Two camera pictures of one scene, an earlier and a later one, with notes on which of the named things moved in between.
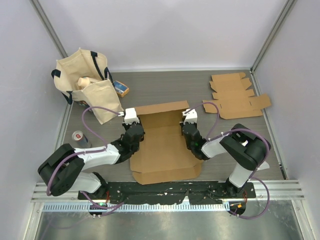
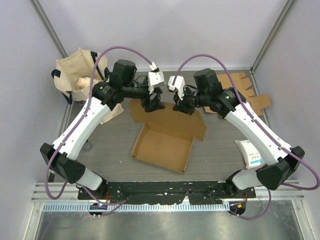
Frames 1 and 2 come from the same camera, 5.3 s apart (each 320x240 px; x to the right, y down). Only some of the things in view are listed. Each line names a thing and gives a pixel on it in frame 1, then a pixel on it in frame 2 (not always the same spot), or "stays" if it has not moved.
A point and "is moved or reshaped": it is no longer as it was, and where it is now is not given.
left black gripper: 126,126 -> 149,105
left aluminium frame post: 49,29 stays
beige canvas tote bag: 80,63 stays
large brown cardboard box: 164,155 is moved or reshaped
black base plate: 194,192 stays
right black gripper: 181,125 -> 177,107
